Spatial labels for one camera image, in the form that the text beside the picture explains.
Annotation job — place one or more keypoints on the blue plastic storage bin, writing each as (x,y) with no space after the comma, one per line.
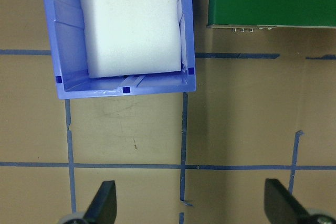
(65,45)

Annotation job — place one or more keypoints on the white foam pad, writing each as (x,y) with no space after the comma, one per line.
(131,24)

